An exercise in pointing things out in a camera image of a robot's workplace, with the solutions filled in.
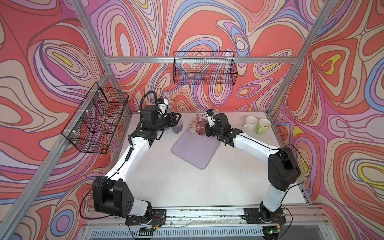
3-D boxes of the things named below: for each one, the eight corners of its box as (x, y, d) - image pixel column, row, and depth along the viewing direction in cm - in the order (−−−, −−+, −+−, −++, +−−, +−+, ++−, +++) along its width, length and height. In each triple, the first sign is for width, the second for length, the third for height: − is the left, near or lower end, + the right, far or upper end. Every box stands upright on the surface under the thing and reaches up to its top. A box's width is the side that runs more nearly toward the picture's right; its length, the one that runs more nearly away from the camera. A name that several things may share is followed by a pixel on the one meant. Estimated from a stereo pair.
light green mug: (254, 137, 107) (259, 128, 99) (255, 126, 113) (260, 117, 106) (265, 139, 105) (271, 131, 98) (265, 128, 112) (271, 119, 104)
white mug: (240, 135, 111) (244, 125, 101) (243, 125, 117) (247, 115, 107) (250, 138, 109) (256, 128, 99) (252, 128, 115) (258, 118, 106)
